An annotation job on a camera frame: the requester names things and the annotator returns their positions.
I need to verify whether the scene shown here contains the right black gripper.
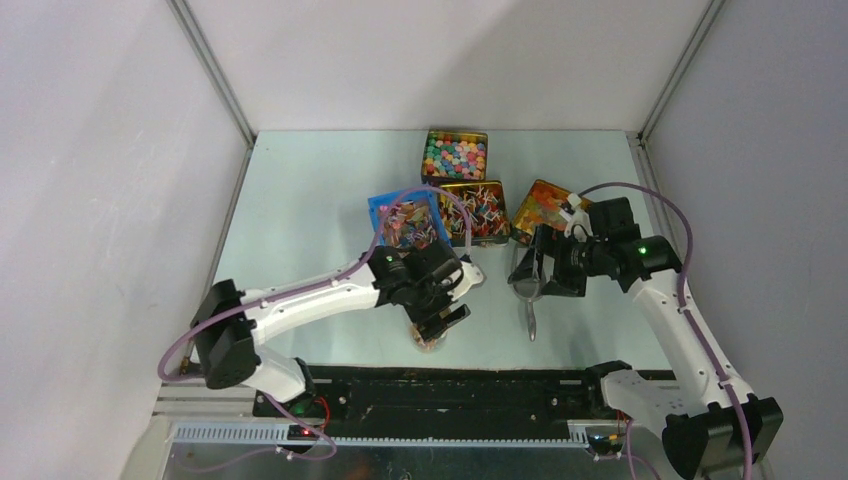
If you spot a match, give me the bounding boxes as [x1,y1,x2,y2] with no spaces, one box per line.
[508,223,608,297]

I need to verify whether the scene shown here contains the clear plastic jar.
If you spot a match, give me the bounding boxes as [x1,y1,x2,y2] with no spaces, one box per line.
[410,323,447,353]

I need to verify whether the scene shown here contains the metal scoop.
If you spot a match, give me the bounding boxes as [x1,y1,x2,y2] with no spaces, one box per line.
[508,244,542,342]

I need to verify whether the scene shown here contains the blue plastic candy bin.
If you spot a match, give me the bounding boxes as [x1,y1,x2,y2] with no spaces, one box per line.
[367,191,450,250]

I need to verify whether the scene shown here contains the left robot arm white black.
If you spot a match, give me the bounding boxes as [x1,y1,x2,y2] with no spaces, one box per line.
[191,240,485,417]

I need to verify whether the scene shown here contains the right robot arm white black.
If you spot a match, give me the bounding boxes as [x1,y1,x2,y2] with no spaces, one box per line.
[508,195,783,479]

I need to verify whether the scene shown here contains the tin of gummy candies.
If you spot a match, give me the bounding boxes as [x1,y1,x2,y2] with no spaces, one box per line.
[510,179,574,245]

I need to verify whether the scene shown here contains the tin of stick candies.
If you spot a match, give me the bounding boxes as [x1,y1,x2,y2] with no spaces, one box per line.
[438,181,511,247]

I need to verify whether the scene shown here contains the tin of pastel candies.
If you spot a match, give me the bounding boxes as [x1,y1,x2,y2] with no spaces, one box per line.
[420,129,489,185]

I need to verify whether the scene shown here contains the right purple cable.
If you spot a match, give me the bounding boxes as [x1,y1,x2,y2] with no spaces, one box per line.
[576,182,755,480]

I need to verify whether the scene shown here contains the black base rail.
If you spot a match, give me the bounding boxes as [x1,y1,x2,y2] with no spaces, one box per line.
[285,366,624,436]

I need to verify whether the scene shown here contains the slotted cable duct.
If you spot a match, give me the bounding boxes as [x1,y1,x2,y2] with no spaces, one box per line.
[171,421,589,448]

